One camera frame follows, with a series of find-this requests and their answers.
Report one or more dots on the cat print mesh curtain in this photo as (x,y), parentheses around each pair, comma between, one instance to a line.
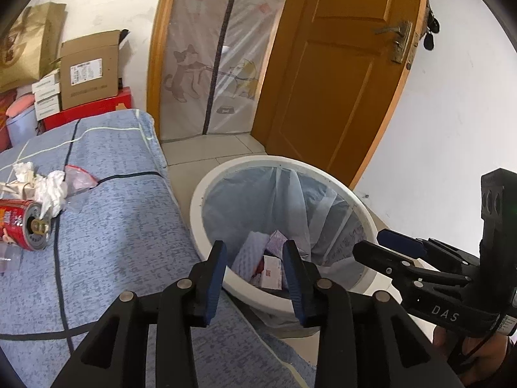
(194,28)

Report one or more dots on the orange wooden door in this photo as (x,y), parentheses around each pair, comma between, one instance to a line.
(331,89)

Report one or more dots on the red drink can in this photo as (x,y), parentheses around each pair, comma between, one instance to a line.
(16,218)

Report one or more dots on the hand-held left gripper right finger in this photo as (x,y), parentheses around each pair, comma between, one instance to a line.
(297,287)

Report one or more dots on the white round trash bin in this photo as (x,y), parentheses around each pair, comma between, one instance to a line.
(254,293)

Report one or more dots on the person's right hand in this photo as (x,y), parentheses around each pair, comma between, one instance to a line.
(494,351)

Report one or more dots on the purple white paper packet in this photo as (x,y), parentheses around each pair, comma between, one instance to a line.
(276,240)

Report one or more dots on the clear plastic bin liner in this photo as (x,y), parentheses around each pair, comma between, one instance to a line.
(250,198)

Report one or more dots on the clear plastic wrapper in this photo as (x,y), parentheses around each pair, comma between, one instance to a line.
(10,258)

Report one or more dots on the brown paper carrier bag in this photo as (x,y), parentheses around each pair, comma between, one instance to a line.
(32,44)

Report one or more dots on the blue checked blanket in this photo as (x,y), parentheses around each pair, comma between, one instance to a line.
(121,210)

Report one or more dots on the pink plastic basin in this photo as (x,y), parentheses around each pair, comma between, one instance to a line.
(4,129)

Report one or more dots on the blue container with pink lid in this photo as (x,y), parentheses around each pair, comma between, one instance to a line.
(22,127)

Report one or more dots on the clear red-edged plastic bag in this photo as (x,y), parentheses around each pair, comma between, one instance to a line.
(78,180)

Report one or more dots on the white tissue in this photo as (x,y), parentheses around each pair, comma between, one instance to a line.
(22,171)
(52,194)

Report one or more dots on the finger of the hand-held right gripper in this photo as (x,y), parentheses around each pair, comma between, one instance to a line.
(404,242)
(383,260)

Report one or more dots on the brown cardboard box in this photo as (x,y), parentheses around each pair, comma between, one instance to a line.
(89,85)

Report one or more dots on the small white cardboard box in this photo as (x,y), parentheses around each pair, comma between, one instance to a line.
(46,83)
(47,96)
(48,109)

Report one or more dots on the red gift box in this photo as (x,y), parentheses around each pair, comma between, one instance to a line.
(93,113)

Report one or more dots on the orange wooden door frame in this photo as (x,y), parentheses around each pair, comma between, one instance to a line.
(157,48)

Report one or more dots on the white purple patterned packet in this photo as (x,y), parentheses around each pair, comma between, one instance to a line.
(250,254)

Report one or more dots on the black key bunch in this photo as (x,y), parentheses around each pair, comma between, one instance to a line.
(429,40)

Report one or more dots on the red white small carton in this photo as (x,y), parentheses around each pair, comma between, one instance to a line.
(272,270)

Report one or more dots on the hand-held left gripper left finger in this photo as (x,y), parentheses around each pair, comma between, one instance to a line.
(214,279)

